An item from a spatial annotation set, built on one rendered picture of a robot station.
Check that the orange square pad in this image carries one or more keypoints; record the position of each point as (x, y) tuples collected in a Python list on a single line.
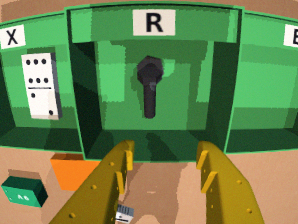
[(71, 170)]

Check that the white domino with black pips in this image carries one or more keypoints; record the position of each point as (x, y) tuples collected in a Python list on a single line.
[(40, 74)]

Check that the dark grey hex nut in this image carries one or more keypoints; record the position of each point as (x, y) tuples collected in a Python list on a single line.
[(150, 61)]

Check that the black bolt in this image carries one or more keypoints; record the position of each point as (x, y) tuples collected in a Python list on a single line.
[(149, 77)]

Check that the green rack of three bins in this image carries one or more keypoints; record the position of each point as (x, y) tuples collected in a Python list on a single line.
[(194, 100)]

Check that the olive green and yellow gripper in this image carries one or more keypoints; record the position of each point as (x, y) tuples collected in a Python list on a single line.
[(229, 196)]

